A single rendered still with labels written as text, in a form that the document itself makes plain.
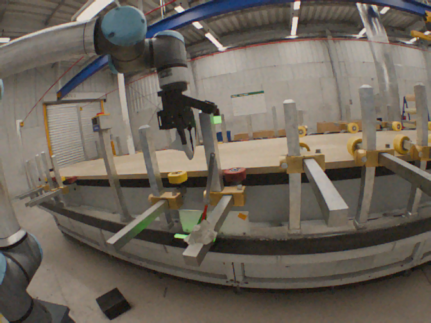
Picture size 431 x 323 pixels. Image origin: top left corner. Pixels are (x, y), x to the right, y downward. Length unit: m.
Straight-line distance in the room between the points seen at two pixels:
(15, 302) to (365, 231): 1.12
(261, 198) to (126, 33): 0.76
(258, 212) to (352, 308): 0.90
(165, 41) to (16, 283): 0.84
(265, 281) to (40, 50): 1.35
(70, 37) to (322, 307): 1.53
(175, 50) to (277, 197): 0.67
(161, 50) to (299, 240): 0.69
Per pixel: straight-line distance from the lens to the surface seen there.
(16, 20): 6.33
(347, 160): 0.76
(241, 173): 0.66
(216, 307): 1.31
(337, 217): 0.28
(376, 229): 0.73
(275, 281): 1.19
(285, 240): 0.64
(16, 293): 0.72
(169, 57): 0.52
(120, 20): 0.40
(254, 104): 7.71
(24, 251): 0.78
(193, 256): 0.36
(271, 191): 0.81
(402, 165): 0.52
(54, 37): 0.45
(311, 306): 1.29
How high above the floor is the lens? 1.09
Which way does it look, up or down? 12 degrees down
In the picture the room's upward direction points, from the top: 9 degrees counter-clockwise
